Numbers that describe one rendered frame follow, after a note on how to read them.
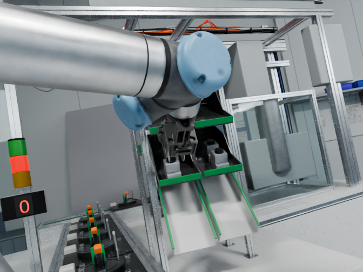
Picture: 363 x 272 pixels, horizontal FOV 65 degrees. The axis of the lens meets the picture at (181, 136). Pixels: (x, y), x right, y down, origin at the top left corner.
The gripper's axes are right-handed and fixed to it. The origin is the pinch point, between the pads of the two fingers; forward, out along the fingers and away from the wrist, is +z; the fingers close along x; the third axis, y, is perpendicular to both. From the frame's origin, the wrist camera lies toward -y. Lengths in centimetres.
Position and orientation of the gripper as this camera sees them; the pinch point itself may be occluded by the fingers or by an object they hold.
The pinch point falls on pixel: (172, 151)
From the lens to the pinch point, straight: 79.0
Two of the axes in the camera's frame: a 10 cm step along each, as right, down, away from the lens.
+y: 1.7, 8.0, -5.8
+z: -1.1, 6.0, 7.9
